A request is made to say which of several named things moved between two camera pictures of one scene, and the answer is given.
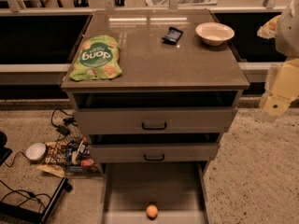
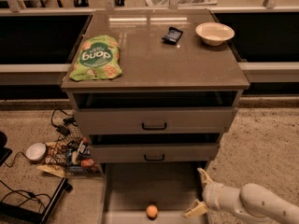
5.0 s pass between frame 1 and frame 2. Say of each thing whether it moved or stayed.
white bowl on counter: stayed
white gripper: moved
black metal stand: stayed
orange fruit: stayed
